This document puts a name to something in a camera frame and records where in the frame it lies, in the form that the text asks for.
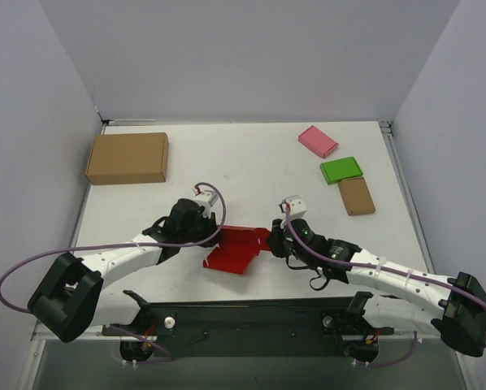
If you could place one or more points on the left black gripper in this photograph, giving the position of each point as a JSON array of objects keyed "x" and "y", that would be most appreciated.
[{"x": 210, "y": 229}]

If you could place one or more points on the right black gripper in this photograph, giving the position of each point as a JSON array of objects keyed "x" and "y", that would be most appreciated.
[{"x": 278, "y": 238}]

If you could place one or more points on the red paper box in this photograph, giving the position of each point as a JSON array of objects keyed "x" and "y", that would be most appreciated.
[{"x": 237, "y": 249}]

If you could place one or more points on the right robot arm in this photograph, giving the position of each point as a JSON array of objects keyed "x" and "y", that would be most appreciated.
[{"x": 454, "y": 308}]

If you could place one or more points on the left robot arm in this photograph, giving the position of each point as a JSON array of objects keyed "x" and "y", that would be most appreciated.
[{"x": 66, "y": 299}]

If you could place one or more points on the green paper box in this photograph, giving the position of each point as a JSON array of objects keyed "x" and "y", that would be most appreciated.
[{"x": 340, "y": 169}]

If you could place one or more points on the small brown cardboard box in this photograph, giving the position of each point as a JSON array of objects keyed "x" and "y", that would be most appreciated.
[{"x": 356, "y": 197}]

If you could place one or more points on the large brown cardboard box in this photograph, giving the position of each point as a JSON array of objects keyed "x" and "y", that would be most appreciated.
[{"x": 138, "y": 158}]

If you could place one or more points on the pink paper box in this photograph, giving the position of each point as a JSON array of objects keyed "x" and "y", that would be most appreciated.
[{"x": 317, "y": 141}]

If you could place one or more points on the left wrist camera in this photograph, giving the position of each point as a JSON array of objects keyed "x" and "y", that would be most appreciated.
[{"x": 205, "y": 199}]

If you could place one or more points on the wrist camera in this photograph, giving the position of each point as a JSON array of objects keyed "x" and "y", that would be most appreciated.
[
  {"x": 294, "y": 206},
  {"x": 205, "y": 199}
]

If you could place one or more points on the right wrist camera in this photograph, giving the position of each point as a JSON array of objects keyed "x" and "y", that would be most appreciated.
[{"x": 294, "y": 206}]

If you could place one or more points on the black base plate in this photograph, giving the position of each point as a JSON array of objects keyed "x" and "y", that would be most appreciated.
[{"x": 305, "y": 327}]

